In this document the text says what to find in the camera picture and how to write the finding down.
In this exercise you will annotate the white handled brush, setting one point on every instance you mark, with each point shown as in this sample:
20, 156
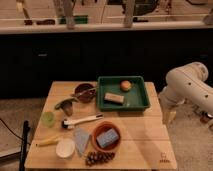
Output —
71, 123

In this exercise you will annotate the grey blue cloth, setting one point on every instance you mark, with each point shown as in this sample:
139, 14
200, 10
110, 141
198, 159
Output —
81, 139

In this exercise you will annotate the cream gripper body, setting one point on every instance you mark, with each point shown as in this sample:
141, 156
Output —
169, 113

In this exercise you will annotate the green plastic tray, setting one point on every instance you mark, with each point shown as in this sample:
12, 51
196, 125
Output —
136, 99

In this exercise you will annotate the dark brown bowl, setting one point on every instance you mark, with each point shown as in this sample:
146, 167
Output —
87, 97

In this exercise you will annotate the blue sponge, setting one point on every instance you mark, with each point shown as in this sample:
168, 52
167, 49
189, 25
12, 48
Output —
107, 138

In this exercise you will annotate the black stand pole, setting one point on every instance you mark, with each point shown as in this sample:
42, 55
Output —
24, 143

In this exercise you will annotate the brown wooden block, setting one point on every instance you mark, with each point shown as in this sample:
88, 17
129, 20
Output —
114, 98

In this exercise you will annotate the dark grape bunch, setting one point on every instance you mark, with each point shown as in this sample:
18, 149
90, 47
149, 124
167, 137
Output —
94, 158

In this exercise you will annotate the spoon in brown bowl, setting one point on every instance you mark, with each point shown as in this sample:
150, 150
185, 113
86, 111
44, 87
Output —
83, 92

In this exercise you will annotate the orange bowl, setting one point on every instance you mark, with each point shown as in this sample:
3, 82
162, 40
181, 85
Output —
101, 128

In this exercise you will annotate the small green cup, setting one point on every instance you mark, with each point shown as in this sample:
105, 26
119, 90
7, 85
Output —
47, 119

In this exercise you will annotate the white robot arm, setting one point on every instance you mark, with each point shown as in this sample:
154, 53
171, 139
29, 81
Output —
186, 82

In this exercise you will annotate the small orange apple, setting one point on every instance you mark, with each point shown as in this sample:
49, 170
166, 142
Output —
125, 85

